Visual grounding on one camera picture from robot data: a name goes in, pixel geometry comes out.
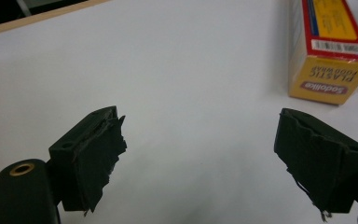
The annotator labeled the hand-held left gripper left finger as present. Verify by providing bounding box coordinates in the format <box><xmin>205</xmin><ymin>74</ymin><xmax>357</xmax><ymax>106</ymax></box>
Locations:
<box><xmin>48</xmin><ymin>105</ymin><xmax>128</xmax><ymax>217</ymax></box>

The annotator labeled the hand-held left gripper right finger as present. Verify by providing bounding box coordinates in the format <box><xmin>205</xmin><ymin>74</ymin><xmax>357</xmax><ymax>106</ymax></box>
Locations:
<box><xmin>273</xmin><ymin>107</ymin><xmax>358</xmax><ymax>222</ymax></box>

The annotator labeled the yellow and red carton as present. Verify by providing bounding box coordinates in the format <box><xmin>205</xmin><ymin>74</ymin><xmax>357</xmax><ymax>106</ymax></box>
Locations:
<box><xmin>287</xmin><ymin>0</ymin><xmax>358</xmax><ymax>105</ymax></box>

